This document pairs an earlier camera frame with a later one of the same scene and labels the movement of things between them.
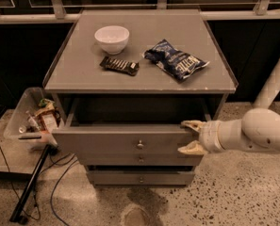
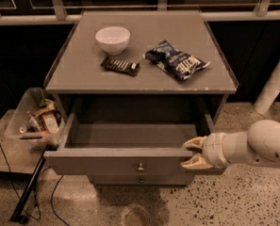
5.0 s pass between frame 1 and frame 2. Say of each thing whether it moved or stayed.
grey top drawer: moved
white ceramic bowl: stayed
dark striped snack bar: stayed
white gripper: moved
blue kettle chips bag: stayed
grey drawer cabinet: stayed
